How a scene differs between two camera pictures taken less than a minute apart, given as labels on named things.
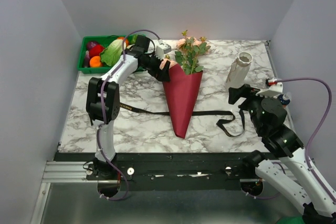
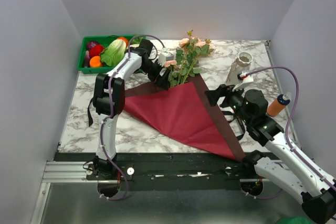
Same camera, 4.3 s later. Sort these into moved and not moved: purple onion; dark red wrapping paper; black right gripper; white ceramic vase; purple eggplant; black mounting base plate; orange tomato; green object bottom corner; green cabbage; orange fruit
Moved: black right gripper; dark red wrapping paper
Not moved: orange fruit; orange tomato; white ceramic vase; black mounting base plate; green cabbage; green object bottom corner; purple eggplant; purple onion
